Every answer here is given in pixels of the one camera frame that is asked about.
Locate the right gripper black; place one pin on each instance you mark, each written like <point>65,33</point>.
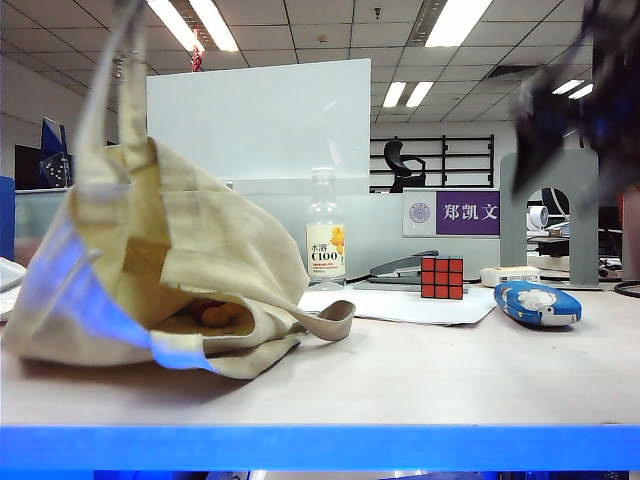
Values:
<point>615,70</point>

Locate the blue sheep print glasses case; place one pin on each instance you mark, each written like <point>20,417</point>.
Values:
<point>537,302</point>

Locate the beige canvas tote bag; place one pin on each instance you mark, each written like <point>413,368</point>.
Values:
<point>210,235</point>

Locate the ceiling light panel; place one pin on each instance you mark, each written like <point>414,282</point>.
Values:
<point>457,22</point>
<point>200,25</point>
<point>407,94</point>
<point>572,89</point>

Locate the small white desk fan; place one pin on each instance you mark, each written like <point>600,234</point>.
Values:
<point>537,217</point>

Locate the grey arched metal bookend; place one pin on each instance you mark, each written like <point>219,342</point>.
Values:
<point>585,240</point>

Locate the purple white name sign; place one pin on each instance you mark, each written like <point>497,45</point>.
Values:
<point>467,212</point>

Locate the yellow white small box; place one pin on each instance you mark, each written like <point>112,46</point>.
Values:
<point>510,275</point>

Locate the black office chair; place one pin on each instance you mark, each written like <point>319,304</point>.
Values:
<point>400,160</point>

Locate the colourful Rubik's cube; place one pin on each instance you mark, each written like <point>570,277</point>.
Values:
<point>442,278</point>

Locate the white desk partition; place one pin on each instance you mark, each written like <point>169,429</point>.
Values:
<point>380,225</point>

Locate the grey stapler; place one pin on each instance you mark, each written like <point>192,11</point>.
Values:
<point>400,267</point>

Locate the white paper sheets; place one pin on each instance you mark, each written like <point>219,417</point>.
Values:
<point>400,307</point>

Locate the clear C100 drink bottle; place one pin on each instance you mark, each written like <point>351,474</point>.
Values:
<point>326,250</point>

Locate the frosted glass panel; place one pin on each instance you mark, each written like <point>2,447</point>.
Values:
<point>260,120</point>

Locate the red hanging ornament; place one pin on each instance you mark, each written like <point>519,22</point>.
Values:
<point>197,60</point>

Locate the yellow orange soft item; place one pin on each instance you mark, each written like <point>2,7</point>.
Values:
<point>217,316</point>

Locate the blue dotted board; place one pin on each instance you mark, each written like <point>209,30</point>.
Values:
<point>55,160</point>

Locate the black wall shelf rack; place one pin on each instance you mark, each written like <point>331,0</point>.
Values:
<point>465,160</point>

